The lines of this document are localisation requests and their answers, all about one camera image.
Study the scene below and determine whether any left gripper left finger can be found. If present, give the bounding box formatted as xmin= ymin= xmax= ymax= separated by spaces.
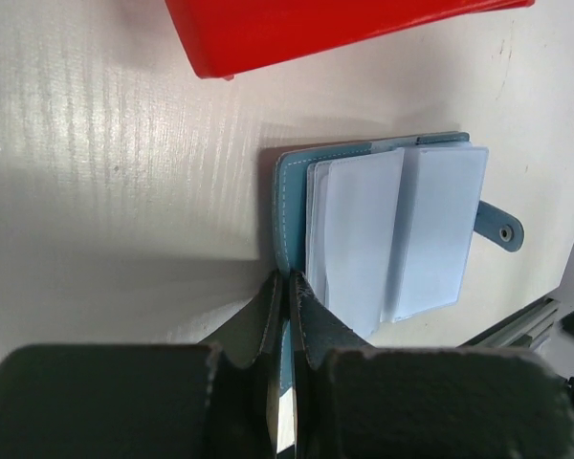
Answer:
xmin=0 ymin=273 xmax=282 ymax=458

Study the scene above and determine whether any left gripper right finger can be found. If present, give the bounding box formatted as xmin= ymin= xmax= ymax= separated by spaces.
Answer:
xmin=289 ymin=272 xmax=574 ymax=458

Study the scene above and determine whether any blue leather card holder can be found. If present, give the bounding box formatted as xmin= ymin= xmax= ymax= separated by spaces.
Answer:
xmin=272 ymin=131 xmax=525 ymax=398

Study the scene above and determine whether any red plastic bin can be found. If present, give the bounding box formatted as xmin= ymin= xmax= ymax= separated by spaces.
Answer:
xmin=166 ymin=0 xmax=530 ymax=78

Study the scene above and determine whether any aluminium front rail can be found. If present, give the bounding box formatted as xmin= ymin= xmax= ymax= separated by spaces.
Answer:
xmin=461 ymin=297 xmax=560 ymax=350

